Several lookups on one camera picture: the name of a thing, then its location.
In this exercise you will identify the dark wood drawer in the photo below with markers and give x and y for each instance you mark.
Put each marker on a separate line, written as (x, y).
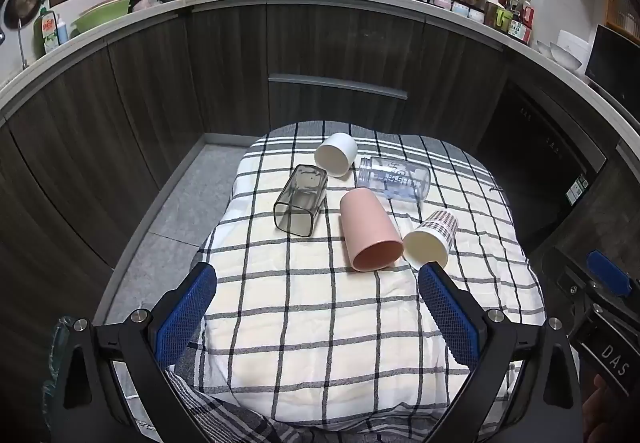
(335, 103)

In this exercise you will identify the person's right hand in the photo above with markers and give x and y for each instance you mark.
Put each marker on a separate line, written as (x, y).
(602, 410)

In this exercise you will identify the pink cup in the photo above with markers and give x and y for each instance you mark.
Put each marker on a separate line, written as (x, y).
(365, 223)

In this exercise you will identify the plaid paper cup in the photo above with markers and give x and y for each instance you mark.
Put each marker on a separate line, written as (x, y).
(435, 235)

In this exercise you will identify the dark sauce bottle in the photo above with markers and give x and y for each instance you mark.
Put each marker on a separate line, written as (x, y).
(520, 29)

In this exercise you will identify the grey transparent square cup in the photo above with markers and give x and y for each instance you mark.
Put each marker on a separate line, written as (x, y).
(300, 198)

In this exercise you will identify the white blue bottle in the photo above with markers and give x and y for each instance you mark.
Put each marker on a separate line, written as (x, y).
(62, 30)

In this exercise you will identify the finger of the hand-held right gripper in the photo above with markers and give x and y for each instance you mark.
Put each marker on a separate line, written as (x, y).
(607, 273)

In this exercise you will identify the black microwave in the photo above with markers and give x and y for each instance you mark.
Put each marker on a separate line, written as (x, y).
(615, 63)

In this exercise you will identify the clear plastic bottle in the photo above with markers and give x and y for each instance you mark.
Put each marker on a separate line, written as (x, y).
(395, 178)

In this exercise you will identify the green dish soap bottle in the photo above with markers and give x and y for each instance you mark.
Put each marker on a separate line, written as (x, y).
(46, 30)

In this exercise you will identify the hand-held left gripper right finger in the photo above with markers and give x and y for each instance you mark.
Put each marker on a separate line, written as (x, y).
(450, 318)

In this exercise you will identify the black built-in dishwasher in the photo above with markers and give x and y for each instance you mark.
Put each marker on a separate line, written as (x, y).
(540, 163)

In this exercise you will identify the white cup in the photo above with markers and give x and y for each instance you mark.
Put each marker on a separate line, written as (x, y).
(336, 154)

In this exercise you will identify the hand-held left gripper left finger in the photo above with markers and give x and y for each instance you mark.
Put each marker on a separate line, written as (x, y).
(182, 318)

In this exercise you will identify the stack of white bowls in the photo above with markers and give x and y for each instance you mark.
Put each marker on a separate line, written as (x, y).
(560, 55)

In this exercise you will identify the green basin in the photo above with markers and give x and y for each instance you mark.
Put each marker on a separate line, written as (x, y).
(102, 15)

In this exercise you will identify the black white checkered cloth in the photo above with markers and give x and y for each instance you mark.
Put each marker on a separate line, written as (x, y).
(300, 323)

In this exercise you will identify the hanging frying pan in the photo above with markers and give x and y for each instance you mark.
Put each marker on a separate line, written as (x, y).
(21, 3)

